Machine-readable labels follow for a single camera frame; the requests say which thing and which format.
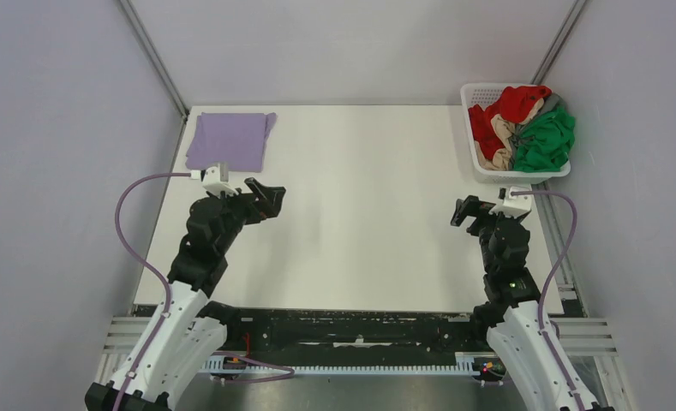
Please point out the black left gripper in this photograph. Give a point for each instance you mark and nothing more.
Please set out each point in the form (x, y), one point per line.
(272, 195)

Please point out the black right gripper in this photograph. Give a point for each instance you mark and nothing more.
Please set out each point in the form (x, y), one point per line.
(473, 205)

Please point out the green t-shirt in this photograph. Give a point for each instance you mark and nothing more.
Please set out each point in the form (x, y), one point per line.
(545, 144)

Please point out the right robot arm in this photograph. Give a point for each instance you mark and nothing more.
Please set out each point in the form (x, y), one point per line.
(513, 321)

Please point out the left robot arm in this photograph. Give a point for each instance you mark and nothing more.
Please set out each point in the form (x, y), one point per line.
(181, 335)

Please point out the folded purple t-shirt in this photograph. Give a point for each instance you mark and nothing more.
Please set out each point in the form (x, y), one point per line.
(236, 139)

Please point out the beige t-shirt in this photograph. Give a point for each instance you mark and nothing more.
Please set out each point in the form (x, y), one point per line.
(499, 144)

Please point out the white plastic laundry basket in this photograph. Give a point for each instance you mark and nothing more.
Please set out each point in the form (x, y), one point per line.
(484, 94)

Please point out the red t-shirt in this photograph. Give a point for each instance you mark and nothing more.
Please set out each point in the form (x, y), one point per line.
(516, 102)

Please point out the grey t-shirt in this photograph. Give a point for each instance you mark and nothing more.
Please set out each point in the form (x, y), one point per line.
(549, 104)

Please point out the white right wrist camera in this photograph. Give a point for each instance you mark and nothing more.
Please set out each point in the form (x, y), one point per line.
(513, 202)

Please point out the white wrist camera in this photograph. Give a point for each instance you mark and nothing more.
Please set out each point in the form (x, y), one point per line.
(215, 180)
(513, 202)

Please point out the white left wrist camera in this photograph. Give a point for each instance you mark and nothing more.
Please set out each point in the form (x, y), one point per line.
(215, 180)

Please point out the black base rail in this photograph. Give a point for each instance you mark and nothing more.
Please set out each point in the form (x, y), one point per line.
(295, 337)

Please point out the white cable duct strip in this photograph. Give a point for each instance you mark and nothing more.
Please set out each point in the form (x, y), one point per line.
(462, 366)

